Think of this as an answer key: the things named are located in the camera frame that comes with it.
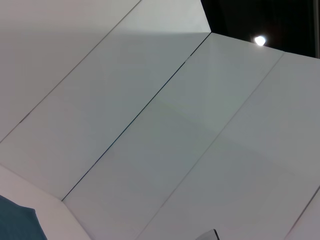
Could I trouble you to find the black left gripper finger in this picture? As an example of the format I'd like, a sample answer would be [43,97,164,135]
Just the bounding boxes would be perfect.
[194,228,221,240]

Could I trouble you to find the teal blue FREE t-shirt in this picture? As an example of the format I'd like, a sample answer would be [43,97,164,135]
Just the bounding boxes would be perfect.
[0,194,49,240]

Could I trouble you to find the bright round ceiling lamp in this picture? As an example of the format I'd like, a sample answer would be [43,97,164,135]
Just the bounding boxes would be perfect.
[253,34,268,47]

